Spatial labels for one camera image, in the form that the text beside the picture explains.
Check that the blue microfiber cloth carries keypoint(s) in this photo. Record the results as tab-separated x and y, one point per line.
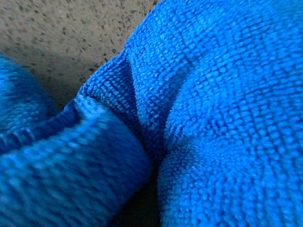
210	92

